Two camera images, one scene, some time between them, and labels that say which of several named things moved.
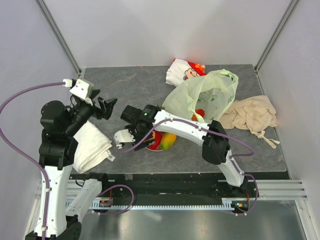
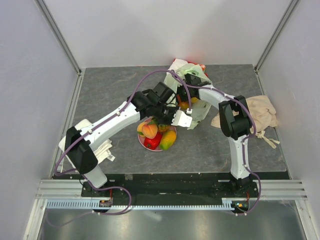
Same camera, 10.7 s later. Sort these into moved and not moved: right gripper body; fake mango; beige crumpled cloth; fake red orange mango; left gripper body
Moved: fake red orange mango; right gripper body; left gripper body
Not moved: fake mango; beige crumpled cloth
